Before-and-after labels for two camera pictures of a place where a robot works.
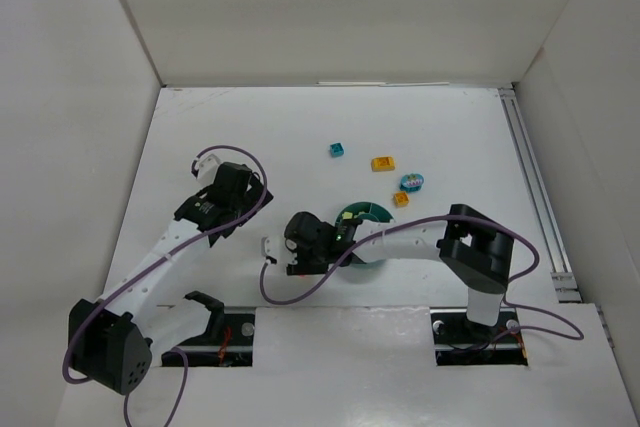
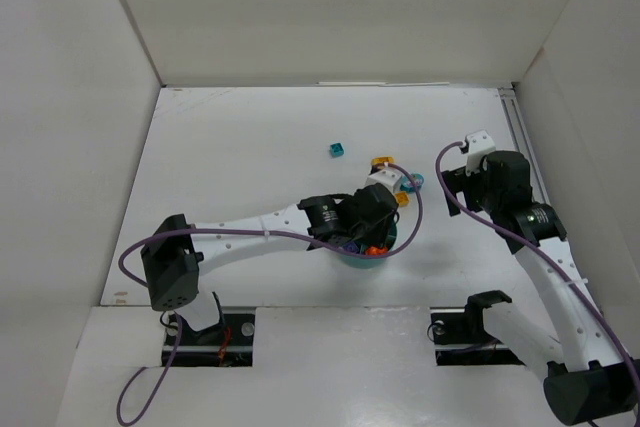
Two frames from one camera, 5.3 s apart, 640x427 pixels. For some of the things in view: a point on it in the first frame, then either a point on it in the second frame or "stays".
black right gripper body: (298, 264) → (461, 187)
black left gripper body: (255, 195) → (367, 229)
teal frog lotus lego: (411, 182) stays
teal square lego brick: (337, 149) stays
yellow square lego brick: (401, 199) stays
